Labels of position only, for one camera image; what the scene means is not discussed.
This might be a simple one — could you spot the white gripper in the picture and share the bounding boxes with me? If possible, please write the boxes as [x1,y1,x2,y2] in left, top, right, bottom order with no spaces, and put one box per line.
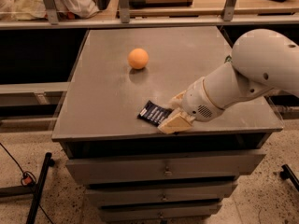
[158,77,223,134]

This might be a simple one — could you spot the dark blue snack bar wrapper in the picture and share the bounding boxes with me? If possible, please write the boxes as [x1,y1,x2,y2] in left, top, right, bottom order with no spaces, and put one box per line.
[137,100,172,127]

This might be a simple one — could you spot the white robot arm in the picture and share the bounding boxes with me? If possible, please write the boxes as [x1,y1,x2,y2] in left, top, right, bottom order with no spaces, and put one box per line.
[158,29,299,134]

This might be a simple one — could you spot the top grey drawer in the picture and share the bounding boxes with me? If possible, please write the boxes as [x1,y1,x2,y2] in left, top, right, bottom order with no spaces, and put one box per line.
[66,149,265,185]

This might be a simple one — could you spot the grey drawer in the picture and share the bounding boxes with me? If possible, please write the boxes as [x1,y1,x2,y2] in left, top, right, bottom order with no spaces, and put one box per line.
[66,149,265,185]
[100,202,222,222]
[85,181,237,206]

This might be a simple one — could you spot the orange fruit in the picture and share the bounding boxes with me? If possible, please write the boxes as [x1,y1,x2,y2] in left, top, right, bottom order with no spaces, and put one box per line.
[127,49,150,70]

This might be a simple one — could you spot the green soda can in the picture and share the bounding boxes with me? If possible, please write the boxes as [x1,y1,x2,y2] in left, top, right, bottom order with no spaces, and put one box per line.
[225,55,232,63]

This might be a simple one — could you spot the grey drawer cabinet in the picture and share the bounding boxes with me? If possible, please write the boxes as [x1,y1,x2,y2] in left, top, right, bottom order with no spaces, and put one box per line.
[52,27,282,224]

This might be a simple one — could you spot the middle grey drawer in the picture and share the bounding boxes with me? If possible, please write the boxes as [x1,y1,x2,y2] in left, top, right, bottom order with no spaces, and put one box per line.
[85,181,237,206]

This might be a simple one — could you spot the bottom grey drawer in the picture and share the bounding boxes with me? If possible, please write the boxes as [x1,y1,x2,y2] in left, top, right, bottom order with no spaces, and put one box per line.
[100,202,222,222]

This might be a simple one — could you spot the black stand foot right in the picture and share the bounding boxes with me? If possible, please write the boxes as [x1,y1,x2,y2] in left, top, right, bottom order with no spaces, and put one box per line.
[279,164,299,191]

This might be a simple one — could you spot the black stand leg left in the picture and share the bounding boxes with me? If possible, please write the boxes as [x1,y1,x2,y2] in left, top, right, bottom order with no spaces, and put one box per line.
[0,152,55,224]

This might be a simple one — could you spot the white cloth bundle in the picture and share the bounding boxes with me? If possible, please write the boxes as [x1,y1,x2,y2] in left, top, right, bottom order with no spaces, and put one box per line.
[0,0,99,21]

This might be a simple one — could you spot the grey metal bracket right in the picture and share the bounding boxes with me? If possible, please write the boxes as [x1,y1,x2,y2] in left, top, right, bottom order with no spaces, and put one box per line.
[221,0,237,21]

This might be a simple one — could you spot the grey metal bracket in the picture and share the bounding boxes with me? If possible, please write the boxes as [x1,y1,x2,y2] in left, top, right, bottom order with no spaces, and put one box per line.
[43,0,59,25]
[119,0,130,23]
[221,0,237,21]

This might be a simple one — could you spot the grey metal bracket middle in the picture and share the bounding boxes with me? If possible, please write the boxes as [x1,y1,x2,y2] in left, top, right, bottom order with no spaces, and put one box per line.
[119,0,130,23]

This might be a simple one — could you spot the black cable with red clip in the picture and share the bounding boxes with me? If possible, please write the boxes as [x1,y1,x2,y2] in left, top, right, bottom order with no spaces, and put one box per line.
[0,142,55,224]

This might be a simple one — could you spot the grey metal bracket left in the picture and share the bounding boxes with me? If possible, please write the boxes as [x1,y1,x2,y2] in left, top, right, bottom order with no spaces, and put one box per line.
[43,0,59,25]

